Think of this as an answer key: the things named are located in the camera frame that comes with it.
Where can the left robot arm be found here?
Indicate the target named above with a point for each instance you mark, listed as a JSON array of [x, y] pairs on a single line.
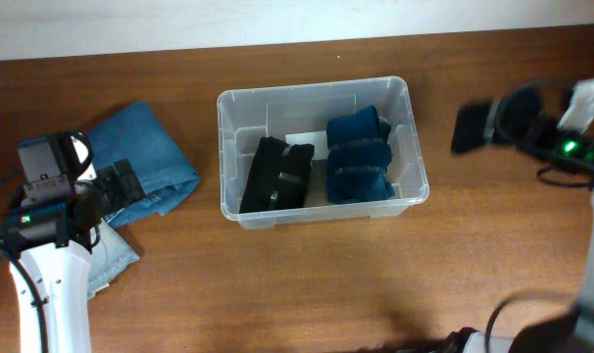
[[50, 232]]

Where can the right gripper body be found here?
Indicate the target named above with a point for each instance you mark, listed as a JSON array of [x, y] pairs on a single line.
[[553, 138]]

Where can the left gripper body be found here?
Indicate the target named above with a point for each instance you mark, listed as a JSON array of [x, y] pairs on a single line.
[[103, 188]]

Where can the black garment with tape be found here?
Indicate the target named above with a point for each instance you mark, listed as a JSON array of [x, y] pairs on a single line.
[[279, 176]]

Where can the light blue folded jeans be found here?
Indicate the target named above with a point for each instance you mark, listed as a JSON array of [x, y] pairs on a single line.
[[110, 257]]

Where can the white label in bin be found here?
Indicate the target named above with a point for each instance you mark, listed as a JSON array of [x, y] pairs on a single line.
[[317, 138]]

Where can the dark blue folded jeans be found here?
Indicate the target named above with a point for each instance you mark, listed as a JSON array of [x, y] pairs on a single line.
[[165, 174]]

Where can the small black garment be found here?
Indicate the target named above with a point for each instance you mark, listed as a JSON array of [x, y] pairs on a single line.
[[497, 121]]

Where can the clear plastic storage bin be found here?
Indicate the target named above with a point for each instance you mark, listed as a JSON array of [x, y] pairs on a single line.
[[247, 115]]

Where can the navy blue garment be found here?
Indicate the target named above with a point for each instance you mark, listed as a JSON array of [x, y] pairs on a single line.
[[358, 158]]

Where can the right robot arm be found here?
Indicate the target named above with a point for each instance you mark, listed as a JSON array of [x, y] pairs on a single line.
[[573, 330]]

